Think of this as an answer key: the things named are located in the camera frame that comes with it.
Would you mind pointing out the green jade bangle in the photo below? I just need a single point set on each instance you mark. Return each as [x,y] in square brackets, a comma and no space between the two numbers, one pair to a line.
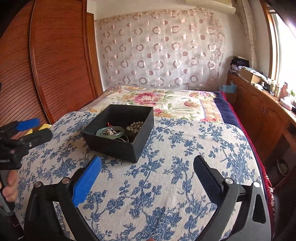
[110,132]

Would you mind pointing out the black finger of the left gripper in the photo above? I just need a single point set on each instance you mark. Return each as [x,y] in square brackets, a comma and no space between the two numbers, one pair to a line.
[37,138]

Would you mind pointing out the black open storage box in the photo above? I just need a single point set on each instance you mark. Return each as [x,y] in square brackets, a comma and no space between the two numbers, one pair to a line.
[137,121]

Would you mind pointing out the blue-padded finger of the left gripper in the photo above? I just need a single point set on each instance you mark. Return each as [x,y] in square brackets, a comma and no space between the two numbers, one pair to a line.
[27,124]

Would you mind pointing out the window with wooden frame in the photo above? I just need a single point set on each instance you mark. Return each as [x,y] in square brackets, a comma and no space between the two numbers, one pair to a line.
[279,16]

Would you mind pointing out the blue floral bed cover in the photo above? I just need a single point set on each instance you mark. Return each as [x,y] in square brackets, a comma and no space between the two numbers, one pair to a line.
[158,197]

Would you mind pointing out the wooden side cabinet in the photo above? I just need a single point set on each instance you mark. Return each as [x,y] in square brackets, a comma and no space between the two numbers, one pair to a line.
[270,127]

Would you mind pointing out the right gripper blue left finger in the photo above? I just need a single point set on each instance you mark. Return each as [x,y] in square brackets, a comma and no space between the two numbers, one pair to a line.
[86,180]

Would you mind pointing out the yellow pillow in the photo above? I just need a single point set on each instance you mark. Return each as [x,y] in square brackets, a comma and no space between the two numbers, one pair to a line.
[32,130]

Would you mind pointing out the white wall air conditioner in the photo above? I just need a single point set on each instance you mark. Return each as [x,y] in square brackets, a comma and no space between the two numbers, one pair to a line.
[225,7]

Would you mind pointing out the cardboard box on cabinet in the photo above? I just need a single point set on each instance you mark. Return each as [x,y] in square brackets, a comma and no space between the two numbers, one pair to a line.
[249,76]

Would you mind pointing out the person's left hand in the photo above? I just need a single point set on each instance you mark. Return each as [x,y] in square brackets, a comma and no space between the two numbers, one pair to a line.
[10,192]

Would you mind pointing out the pink circle patterned curtain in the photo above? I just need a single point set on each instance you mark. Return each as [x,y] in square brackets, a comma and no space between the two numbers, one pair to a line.
[173,49]

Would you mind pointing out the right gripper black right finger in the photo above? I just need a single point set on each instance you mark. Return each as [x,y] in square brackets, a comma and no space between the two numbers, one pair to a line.
[210,178]

